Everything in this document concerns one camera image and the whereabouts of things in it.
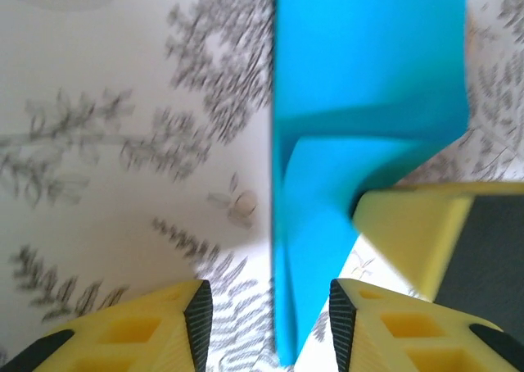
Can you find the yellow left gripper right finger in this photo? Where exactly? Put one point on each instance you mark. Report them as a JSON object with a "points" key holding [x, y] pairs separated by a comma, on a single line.
{"points": [[409, 335]]}

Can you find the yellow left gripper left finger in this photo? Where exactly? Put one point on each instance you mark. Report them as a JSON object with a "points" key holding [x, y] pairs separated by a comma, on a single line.
{"points": [[135, 335]]}

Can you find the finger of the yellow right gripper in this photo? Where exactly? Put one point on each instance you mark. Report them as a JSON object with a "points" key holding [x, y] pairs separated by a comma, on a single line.
{"points": [[409, 232]]}

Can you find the blue square paper sheet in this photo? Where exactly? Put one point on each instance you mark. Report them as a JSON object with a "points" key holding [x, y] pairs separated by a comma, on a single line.
{"points": [[348, 60]]}

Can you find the floral patterned table cover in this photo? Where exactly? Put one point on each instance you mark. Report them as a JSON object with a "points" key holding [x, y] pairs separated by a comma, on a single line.
{"points": [[102, 224]]}

